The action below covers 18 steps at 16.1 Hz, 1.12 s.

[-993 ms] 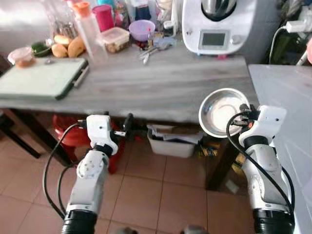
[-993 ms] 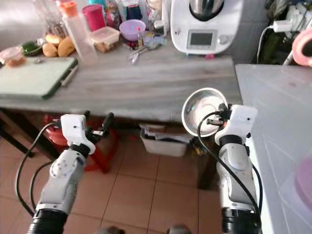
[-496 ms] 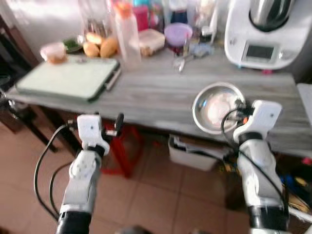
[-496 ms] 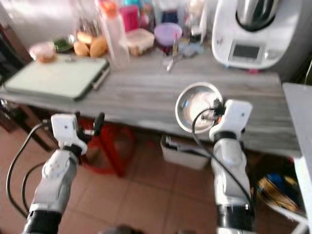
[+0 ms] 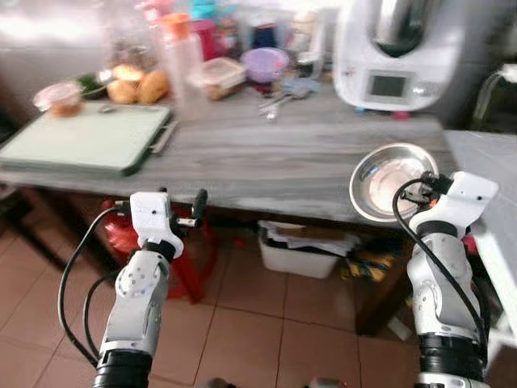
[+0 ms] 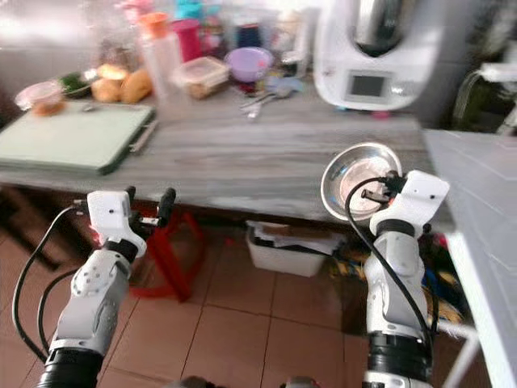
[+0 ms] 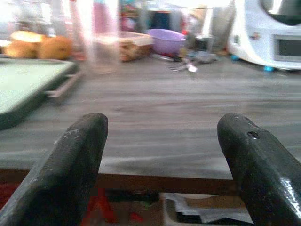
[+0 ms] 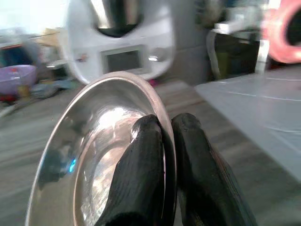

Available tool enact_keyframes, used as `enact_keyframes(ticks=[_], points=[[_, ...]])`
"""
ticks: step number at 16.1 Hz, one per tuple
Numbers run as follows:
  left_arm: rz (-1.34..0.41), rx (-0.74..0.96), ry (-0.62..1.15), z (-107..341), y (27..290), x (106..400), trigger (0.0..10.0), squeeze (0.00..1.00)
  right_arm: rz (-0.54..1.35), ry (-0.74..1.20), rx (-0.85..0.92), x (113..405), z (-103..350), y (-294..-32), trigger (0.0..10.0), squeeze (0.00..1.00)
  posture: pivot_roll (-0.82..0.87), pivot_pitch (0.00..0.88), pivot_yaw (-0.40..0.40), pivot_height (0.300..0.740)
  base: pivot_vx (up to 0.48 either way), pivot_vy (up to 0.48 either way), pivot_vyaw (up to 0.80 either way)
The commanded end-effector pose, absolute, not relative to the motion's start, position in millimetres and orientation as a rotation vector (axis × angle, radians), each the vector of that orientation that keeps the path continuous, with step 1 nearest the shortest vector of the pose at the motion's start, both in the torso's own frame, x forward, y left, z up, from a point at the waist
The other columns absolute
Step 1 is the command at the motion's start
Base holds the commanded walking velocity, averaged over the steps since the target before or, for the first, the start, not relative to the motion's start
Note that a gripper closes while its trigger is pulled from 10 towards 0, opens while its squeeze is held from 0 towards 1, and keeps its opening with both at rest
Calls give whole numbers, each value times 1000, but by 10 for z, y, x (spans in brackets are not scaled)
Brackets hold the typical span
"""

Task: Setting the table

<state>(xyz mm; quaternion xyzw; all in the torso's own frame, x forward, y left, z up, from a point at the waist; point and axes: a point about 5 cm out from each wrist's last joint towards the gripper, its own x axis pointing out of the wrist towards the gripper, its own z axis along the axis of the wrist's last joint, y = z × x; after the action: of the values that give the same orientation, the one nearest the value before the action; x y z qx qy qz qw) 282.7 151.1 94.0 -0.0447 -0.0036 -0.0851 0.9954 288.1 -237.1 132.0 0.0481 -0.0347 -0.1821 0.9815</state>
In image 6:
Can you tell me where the grey-topped dark wooden table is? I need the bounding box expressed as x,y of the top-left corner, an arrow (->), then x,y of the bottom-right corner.
0,81 -> 437,336

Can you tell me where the metal spoon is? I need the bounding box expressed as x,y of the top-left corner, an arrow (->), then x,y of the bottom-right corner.
241,85 -> 296,120

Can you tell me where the grey robot leg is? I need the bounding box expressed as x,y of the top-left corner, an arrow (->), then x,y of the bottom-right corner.
178,377 -> 215,388
283,377 -> 320,388

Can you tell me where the white side table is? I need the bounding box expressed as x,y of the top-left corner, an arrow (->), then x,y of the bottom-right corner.
422,129 -> 517,388

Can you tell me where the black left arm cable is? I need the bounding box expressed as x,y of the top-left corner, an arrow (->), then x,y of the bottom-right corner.
12,200 -> 91,365

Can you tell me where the clear bottle orange cap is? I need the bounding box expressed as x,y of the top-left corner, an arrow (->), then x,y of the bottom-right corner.
137,12 -> 188,122

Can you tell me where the pale green cutting board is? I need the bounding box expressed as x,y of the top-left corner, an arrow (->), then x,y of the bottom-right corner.
0,101 -> 157,175

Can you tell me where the small pink-lidded container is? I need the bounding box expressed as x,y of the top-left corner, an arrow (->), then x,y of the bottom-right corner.
15,81 -> 65,116

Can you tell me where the white plastic storage bin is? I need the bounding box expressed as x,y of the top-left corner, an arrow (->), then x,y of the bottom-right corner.
246,220 -> 347,277

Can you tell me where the grey robot right leg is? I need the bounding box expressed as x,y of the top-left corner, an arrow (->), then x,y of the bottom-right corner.
283,377 -> 320,388

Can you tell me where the brown bread bun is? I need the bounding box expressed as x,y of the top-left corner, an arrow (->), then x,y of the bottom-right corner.
90,78 -> 122,104
97,65 -> 128,82
121,69 -> 154,104

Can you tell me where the grey robot left leg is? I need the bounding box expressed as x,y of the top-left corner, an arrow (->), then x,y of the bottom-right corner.
178,377 -> 215,388

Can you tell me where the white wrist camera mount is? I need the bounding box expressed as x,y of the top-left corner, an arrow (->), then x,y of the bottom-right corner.
86,190 -> 148,258
390,170 -> 451,237

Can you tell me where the purple plastic bowl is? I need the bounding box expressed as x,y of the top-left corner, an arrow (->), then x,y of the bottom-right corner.
225,47 -> 274,83

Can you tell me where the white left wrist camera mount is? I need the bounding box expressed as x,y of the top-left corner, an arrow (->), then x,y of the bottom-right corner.
86,190 -> 148,258

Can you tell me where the pale blue small dish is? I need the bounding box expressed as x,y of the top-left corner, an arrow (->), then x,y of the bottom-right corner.
265,77 -> 304,98

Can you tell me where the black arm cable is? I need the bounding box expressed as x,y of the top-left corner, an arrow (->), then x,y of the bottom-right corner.
344,176 -> 439,344
12,200 -> 91,365

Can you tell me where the stainless steel bowl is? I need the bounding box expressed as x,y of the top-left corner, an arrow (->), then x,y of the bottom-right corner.
321,142 -> 403,221

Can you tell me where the white kitchen cooking machine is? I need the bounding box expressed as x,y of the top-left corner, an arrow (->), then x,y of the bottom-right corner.
313,0 -> 447,112

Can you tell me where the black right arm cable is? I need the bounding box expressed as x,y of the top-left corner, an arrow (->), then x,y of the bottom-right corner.
344,176 -> 439,344

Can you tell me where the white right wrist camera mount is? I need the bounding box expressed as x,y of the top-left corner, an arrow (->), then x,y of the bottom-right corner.
390,170 -> 451,237

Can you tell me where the clear plastic food container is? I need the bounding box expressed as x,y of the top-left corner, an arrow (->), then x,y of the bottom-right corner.
175,57 -> 231,100

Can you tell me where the red plastic stool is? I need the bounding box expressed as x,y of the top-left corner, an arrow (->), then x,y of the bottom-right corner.
121,206 -> 207,300

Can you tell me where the red plastic cup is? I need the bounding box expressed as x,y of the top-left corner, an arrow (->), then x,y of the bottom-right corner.
171,20 -> 201,61

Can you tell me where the dark blue cup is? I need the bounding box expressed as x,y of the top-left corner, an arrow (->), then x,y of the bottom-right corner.
236,23 -> 263,49

